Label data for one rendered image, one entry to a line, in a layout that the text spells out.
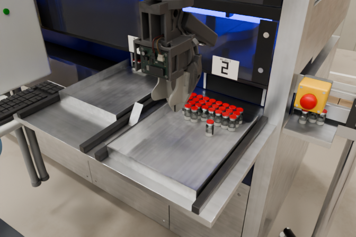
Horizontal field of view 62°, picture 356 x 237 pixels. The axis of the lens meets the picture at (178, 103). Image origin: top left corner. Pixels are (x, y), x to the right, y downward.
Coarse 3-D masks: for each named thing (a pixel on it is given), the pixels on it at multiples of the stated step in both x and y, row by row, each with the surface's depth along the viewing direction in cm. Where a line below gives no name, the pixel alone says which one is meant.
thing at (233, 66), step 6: (216, 60) 89; (222, 60) 88; (228, 60) 87; (234, 60) 86; (216, 66) 90; (222, 66) 89; (228, 66) 88; (234, 66) 86; (216, 72) 91; (228, 72) 88; (234, 72) 87; (234, 78) 88
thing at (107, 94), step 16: (128, 64) 123; (96, 80) 110; (112, 80) 112; (128, 80) 112; (144, 80) 112; (64, 96) 97; (80, 96) 102; (96, 96) 102; (112, 96) 102; (128, 96) 102; (144, 96) 95; (96, 112) 91; (112, 112) 93; (128, 112) 90
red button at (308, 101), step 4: (304, 96) 76; (308, 96) 75; (312, 96) 75; (300, 100) 76; (304, 100) 75; (308, 100) 75; (312, 100) 74; (316, 100) 75; (300, 104) 77; (304, 104) 76; (308, 104) 75; (312, 104) 75; (316, 104) 76; (304, 108) 77; (308, 108) 76; (312, 108) 75
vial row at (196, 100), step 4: (192, 100) 93; (196, 100) 90; (200, 100) 90; (204, 104) 90; (208, 104) 88; (216, 104) 88; (216, 108) 87; (220, 108) 86; (224, 108) 86; (228, 108) 86; (228, 112) 85; (232, 112) 85; (236, 112) 85; (236, 120) 84; (236, 124) 85
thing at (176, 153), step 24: (144, 120) 83; (168, 120) 89; (120, 144) 78; (144, 144) 79; (168, 144) 79; (192, 144) 79; (216, 144) 79; (144, 168) 68; (168, 168) 72; (192, 168) 72; (216, 168) 68; (192, 192) 62
